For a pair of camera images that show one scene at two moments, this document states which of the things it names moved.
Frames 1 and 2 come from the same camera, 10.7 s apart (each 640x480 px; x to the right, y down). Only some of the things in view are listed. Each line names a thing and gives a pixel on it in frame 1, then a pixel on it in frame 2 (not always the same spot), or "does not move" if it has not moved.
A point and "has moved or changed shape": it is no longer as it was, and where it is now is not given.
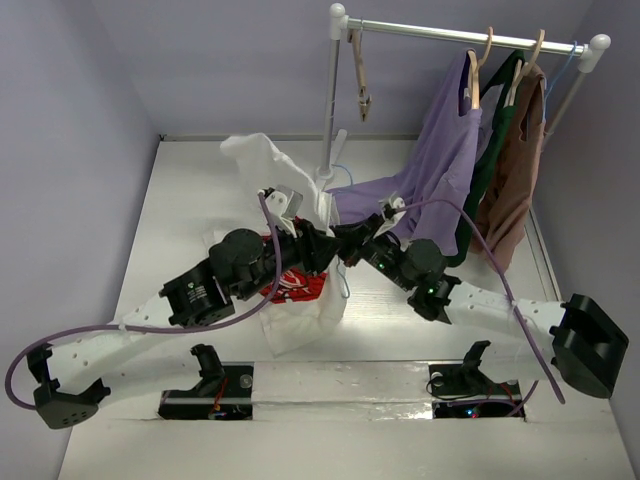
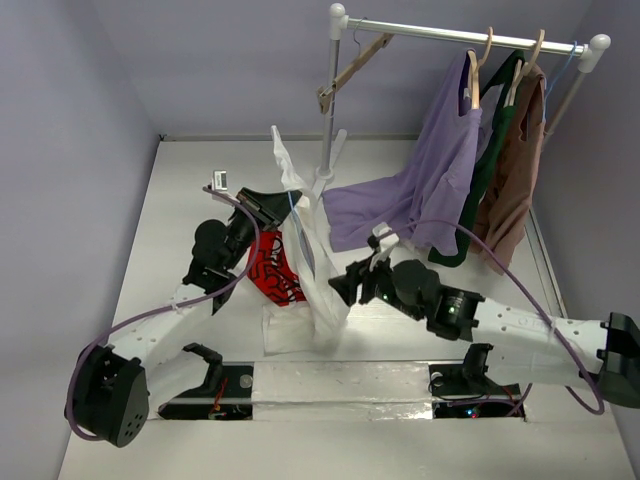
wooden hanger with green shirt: x=521 y=73 does not move
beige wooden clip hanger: x=364 y=95 → x=325 y=92
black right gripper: x=367 y=245 → x=364 y=284
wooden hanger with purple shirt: x=473 y=71 does not move
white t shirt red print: x=305 y=289 has moved or changed shape
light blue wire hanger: x=341 y=279 has moved or changed shape
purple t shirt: x=424 y=197 does not move
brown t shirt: x=506 y=202 does not move
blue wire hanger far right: x=547 y=91 does not move
